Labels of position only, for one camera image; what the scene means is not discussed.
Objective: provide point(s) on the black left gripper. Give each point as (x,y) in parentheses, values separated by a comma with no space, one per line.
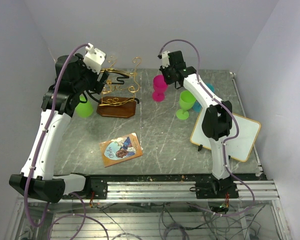
(96,86)

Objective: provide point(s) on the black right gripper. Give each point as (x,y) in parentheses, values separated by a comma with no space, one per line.
(169,81)

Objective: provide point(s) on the pink plastic wine glass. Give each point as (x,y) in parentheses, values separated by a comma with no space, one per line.
(159,87)

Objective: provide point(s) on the light green plastic wine glass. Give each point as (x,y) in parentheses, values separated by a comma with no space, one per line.
(84,109)

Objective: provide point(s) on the clear wine glass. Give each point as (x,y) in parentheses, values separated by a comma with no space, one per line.
(112,57)

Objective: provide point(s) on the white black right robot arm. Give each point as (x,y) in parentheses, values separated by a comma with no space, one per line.
(216,124)

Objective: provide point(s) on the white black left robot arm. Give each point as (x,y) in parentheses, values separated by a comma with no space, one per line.
(76,75)

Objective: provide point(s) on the blue plastic wine glass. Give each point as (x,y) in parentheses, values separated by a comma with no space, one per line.
(197,107)

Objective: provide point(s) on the Othello picture book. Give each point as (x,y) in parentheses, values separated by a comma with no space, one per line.
(120,149)

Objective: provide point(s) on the small framed whiteboard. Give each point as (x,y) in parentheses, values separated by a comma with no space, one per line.
(239,148)

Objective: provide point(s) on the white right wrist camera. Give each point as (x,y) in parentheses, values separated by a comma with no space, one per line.
(164,57)

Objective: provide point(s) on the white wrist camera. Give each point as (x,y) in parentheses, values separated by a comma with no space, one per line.
(94,58)
(164,57)

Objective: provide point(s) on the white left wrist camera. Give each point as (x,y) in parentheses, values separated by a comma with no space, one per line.
(94,58)

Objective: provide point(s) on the gold wire wine glass rack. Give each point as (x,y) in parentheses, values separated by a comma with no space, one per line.
(118,98)

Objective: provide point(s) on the aluminium extrusion rail base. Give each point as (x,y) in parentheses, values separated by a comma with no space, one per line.
(176,191)

